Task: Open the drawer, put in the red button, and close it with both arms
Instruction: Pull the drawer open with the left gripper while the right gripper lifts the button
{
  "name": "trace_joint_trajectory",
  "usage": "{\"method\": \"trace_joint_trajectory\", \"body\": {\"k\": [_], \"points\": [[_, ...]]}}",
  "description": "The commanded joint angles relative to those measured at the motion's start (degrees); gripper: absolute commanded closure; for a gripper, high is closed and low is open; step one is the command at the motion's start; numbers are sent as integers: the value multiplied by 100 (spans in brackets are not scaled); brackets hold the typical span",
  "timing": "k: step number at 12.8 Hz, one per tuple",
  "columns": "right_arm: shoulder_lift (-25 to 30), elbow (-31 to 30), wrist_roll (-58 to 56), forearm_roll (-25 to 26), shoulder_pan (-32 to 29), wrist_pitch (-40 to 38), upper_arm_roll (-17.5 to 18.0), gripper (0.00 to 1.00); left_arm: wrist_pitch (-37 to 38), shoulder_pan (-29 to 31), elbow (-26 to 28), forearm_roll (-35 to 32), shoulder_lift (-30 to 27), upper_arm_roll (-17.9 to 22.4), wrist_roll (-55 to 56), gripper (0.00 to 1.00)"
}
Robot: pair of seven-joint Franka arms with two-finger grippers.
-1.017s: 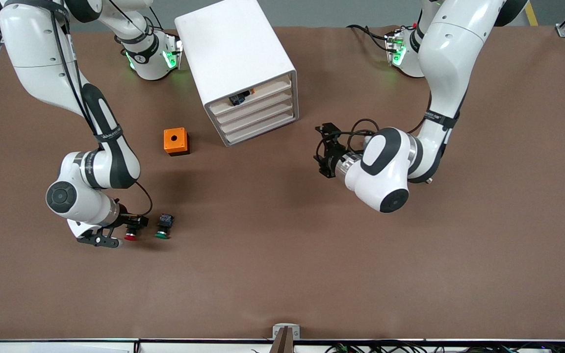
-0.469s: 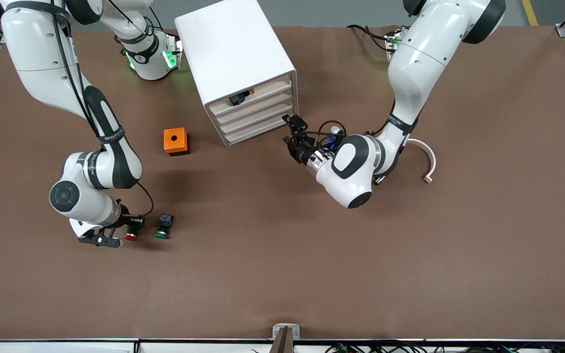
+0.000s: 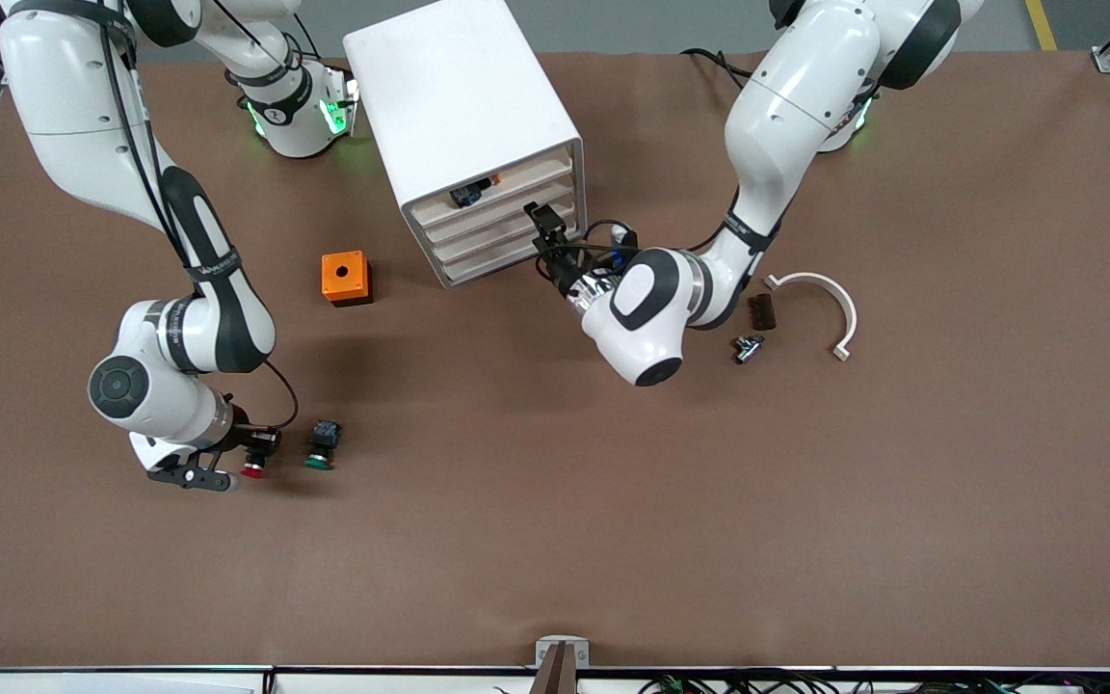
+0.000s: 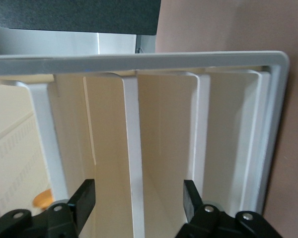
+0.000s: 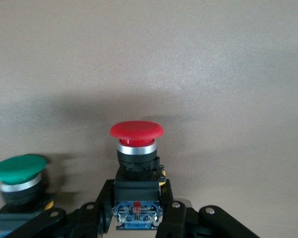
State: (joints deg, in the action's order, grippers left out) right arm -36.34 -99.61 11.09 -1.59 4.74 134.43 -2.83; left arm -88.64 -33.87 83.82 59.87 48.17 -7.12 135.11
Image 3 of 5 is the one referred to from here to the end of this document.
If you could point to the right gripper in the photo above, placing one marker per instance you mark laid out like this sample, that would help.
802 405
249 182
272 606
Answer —
245 441

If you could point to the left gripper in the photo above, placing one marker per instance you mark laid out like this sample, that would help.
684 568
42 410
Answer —
563 272

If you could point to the red push button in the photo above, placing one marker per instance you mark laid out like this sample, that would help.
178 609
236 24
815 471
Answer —
253 470

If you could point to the white plastic drawer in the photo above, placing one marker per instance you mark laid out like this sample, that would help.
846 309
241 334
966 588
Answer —
488 218
497 256
507 188
497 235

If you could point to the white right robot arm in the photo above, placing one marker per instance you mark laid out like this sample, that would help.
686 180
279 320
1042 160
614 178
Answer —
83 96

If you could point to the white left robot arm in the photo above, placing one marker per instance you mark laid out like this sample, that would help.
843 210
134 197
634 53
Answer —
786 87

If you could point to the green push button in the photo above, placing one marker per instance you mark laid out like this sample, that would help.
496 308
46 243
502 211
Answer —
324 439

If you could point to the white drawer cabinet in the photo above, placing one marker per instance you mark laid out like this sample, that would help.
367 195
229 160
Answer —
449 87

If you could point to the small black blue component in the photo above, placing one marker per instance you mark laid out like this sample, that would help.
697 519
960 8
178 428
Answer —
463 198

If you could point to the orange box with hole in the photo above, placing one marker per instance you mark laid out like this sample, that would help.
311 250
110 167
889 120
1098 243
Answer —
330 262

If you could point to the brown cylinder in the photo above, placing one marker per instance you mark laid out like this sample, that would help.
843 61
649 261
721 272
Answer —
763 312

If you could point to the chrome metal fitting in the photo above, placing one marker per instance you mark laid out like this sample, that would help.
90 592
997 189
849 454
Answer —
746 350

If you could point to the grey metal bracket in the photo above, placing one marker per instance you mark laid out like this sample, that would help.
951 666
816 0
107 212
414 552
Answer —
545 651

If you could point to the brown post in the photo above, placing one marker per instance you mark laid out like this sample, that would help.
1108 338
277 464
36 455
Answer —
555 675

